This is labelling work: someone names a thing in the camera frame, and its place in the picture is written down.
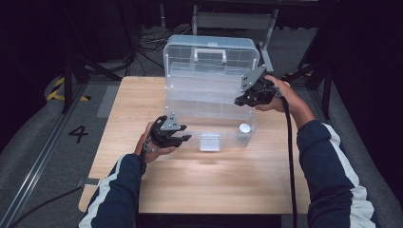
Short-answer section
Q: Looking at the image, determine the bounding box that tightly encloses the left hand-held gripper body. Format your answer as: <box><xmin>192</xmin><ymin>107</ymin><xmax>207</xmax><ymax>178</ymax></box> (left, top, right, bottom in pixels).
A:
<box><xmin>149</xmin><ymin>112</ymin><xmax>181</xmax><ymax>149</ymax></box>

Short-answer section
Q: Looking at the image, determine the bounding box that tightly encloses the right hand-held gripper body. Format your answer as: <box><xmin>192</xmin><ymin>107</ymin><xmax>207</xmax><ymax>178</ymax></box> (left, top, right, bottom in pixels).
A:
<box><xmin>240</xmin><ymin>64</ymin><xmax>282</xmax><ymax>107</ymax></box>

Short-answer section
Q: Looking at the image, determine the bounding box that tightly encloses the small white-capped jar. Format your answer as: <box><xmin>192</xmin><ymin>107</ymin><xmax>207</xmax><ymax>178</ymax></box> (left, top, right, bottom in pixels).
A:
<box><xmin>236</xmin><ymin>122</ymin><xmax>253</xmax><ymax>143</ymax></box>

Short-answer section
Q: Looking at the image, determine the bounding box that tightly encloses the clear plastic storage box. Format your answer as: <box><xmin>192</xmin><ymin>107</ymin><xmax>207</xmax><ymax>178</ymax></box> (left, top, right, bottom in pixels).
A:
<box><xmin>162</xmin><ymin>33</ymin><xmax>261</xmax><ymax>153</ymax></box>

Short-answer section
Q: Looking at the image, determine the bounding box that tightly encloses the person's left hand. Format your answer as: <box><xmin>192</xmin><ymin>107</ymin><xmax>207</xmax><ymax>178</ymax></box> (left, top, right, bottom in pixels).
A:
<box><xmin>134</xmin><ymin>122</ymin><xmax>177</xmax><ymax>164</ymax></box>

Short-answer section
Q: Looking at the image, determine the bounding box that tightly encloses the person's right hand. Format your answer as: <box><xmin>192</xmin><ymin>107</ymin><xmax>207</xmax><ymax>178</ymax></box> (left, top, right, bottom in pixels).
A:
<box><xmin>254</xmin><ymin>74</ymin><xmax>297</xmax><ymax>114</ymax></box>

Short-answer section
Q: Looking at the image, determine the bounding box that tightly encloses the black metal stand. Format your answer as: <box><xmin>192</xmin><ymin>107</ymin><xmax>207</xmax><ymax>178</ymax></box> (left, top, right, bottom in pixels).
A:
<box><xmin>61</xmin><ymin>52</ymin><xmax>124</xmax><ymax>115</ymax></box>
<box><xmin>280</xmin><ymin>59</ymin><xmax>335</xmax><ymax>122</ymax></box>

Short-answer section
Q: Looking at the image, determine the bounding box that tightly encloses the grey tape piece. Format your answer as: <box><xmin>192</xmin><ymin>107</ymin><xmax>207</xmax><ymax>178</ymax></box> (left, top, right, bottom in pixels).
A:
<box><xmin>75</xmin><ymin>177</ymin><xmax>102</xmax><ymax>188</ymax></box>

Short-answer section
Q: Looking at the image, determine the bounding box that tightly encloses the yellow black striped tape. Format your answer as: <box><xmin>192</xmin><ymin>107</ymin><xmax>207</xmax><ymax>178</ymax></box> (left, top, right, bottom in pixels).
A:
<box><xmin>46</xmin><ymin>76</ymin><xmax>92</xmax><ymax>103</ymax></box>

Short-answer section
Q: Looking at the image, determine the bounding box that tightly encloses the left hand-held gripper black cable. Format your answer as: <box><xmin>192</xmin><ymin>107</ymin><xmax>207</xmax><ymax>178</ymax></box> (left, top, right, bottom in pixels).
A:
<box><xmin>138</xmin><ymin>130</ymin><xmax>149</xmax><ymax>176</ymax></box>

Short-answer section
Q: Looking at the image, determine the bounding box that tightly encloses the hand-held gripper black cable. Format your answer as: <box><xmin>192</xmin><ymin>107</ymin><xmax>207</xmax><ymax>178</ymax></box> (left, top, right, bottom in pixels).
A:
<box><xmin>279</xmin><ymin>95</ymin><xmax>299</xmax><ymax>228</ymax></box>
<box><xmin>138</xmin><ymin>130</ymin><xmax>149</xmax><ymax>176</ymax></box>

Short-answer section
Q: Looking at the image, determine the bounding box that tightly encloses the grey metal table frame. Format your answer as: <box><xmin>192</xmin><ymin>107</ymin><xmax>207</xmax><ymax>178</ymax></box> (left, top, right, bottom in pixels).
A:
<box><xmin>191</xmin><ymin>4</ymin><xmax>280</xmax><ymax>74</ymax></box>

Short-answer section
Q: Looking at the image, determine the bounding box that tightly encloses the right hand-held gripper black cable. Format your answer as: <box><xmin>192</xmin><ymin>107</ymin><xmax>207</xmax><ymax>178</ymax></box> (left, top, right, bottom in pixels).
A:
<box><xmin>279</xmin><ymin>95</ymin><xmax>299</xmax><ymax>228</ymax></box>

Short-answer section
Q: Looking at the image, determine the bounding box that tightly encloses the bundle of black floor cables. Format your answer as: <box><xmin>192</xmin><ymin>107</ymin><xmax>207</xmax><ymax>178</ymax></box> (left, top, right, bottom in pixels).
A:
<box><xmin>135</xmin><ymin>24</ymin><xmax>195</xmax><ymax>72</ymax></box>

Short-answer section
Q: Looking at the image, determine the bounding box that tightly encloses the black floor cable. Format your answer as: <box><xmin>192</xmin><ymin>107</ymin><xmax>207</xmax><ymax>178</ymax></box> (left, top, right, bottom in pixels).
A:
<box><xmin>9</xmin><ymin>184</ymin><xmax>86</xmax><ymax>228</ymax></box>

